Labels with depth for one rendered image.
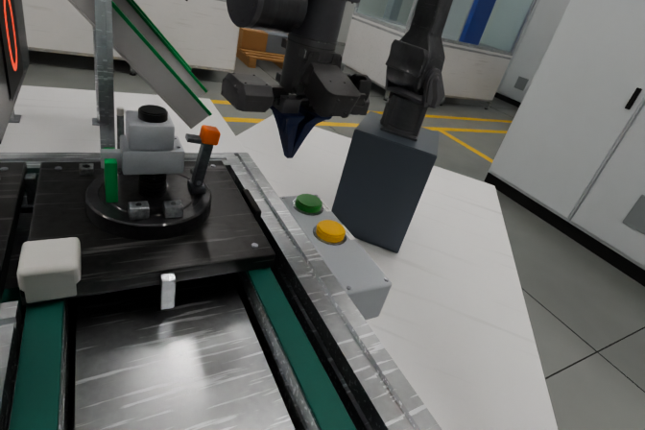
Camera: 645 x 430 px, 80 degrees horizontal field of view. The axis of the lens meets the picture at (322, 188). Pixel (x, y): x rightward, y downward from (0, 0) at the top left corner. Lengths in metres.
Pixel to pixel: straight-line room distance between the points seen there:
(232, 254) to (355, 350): 0.17
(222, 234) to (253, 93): 0.17
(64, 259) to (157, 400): 0.15
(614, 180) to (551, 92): 0.80
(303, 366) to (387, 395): 0.08
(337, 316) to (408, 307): 0.22
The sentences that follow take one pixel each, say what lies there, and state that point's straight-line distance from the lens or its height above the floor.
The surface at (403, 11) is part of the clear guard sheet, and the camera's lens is 5.66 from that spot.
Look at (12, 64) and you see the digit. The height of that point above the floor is 1.19.
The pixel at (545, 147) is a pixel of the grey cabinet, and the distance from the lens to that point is 3.52.
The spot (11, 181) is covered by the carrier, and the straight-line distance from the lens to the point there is 0.59.
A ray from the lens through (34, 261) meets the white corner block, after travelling 0.43.
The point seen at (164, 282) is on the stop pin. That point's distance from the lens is 0.43.
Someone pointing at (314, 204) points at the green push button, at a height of 0.97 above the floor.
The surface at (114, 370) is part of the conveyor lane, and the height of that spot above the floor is 0.92.
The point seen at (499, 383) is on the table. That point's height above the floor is 0.86.
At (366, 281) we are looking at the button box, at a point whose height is 0.96.
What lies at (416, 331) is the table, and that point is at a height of 0.86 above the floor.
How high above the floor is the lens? 1.26
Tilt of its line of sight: 28 degrees down
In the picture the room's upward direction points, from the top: 15 degrees clockwise
